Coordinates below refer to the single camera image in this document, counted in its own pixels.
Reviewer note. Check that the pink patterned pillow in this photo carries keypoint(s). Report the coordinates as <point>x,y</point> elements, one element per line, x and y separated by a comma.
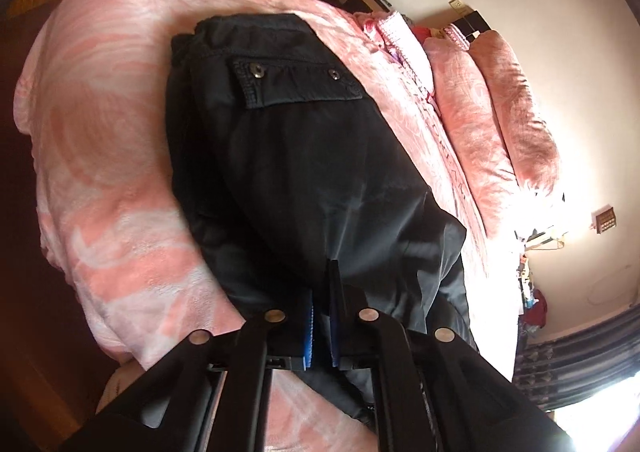
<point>470,131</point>
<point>520,121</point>

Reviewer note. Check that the pink knit cloth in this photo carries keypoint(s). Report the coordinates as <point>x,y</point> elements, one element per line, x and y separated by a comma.
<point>400,39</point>

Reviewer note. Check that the red garment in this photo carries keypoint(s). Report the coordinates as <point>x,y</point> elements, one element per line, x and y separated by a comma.
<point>537,309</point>

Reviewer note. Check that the dark patterned curtain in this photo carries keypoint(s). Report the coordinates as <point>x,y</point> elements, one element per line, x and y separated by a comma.
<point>575,362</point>

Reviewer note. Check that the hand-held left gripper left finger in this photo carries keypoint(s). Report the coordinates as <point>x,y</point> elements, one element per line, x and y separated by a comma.
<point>307,334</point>

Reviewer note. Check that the dark nightstand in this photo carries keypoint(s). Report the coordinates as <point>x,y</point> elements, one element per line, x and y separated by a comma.
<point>472,21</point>

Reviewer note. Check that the black pants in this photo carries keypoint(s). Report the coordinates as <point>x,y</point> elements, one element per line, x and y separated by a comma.
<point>300,156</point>

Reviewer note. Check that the pink patterned blanket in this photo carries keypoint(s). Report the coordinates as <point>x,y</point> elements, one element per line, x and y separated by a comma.
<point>100,131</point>

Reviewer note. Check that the brown wall lamp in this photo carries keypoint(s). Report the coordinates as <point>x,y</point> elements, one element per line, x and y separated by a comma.
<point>605,220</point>

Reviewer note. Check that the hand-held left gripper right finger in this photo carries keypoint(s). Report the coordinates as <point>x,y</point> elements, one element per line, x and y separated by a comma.
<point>334,334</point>

